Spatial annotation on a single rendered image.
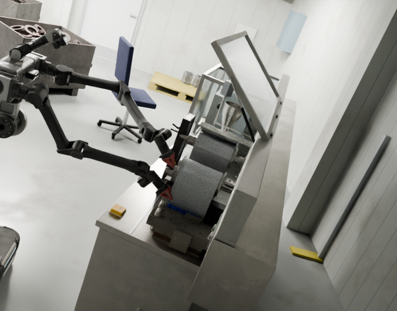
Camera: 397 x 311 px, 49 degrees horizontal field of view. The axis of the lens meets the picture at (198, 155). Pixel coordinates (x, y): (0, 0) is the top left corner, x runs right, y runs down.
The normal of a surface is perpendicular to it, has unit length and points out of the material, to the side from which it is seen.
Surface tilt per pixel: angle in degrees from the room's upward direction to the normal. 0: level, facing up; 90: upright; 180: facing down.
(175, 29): 90
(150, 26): 90
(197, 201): 90
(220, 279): 90
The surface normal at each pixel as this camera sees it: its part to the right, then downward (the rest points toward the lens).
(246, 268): -0.23, 0.30
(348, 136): 0.04, 0.40
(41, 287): 0.33, -0.87
